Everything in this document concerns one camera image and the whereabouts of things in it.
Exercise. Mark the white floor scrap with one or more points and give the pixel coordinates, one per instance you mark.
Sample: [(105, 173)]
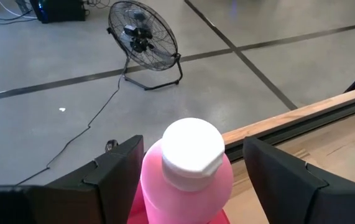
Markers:
[(62, 109)]

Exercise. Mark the large pink paint bottle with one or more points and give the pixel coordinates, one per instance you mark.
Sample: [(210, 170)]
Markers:
[(186, 174)]

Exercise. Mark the black floor fan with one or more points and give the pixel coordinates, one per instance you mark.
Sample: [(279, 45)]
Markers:
[(143, 34)]

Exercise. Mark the pink plastic tray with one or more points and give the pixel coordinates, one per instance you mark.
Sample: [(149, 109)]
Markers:
[(135, 214)]

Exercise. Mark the black aluminium table frame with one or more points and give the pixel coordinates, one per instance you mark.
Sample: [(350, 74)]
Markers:
[(304, 123)]

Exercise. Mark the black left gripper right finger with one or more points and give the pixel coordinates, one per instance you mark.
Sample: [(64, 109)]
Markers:
[(304, 199)]

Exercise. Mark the black floor box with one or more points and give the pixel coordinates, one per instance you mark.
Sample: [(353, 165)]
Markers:
[(59, 11)]

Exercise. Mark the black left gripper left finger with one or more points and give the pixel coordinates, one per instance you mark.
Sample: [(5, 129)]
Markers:
[(71, 199)]

